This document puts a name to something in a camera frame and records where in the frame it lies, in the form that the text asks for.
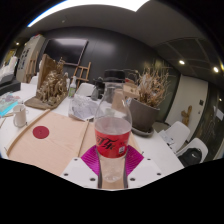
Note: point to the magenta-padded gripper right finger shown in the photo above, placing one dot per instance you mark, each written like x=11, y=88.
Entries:
x=135, y=161

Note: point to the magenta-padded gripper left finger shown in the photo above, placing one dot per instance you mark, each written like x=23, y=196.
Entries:
x=88, y=161

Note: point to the clear red-labelled drink bottle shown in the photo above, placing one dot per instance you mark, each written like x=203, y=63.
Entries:
x=112, y=141

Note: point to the grey plant saucer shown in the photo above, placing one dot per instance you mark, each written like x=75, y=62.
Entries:
x=146, y=132

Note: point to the tan flat cardboard sheet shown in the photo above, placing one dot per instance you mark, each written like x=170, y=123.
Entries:
x=60, y=146

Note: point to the grey pot with dry plant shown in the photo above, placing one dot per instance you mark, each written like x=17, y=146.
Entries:
x=143, y=115

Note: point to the white chair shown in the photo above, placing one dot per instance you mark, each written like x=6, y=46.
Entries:
x=178, y=131
x=85, y=89
x=200, y=145

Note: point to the grey printed newspaper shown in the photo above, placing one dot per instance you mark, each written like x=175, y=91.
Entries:
x=81, y=108

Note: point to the black backpack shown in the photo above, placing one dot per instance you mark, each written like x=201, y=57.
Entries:
x=190, y=156

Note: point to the flat round red coaster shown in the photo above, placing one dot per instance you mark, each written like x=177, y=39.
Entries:
x=40, y=132

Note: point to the wooden figure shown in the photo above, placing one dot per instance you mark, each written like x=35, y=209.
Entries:
x=186, y=116

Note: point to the brown cardboard box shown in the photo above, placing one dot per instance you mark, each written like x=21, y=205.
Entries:
x=131, y=90

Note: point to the wooden easel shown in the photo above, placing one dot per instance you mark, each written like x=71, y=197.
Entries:
x=31, y=68
x=81, y=70

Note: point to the flat wooden stick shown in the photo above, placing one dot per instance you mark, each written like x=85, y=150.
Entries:
x=8, y=115

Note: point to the black flat box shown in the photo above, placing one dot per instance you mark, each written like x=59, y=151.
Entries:
x=5, y=78
x=8, y=88

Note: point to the white cabinet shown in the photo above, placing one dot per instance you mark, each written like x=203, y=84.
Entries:
x=28, y=53

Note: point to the long ceiling light strip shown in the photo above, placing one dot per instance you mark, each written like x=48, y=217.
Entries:
x=100, y=3

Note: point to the black wall screen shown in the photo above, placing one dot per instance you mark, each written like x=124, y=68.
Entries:
x=65, y=50

